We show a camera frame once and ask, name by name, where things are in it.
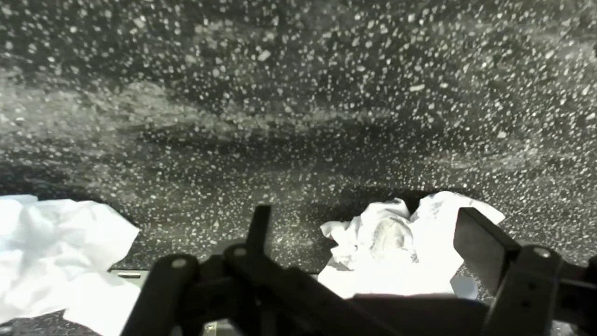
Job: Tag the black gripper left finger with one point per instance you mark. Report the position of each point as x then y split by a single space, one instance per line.
181 295

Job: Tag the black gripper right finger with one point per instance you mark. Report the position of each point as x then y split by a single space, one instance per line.
532 284

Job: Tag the white paper small back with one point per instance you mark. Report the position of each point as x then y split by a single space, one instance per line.
392 250

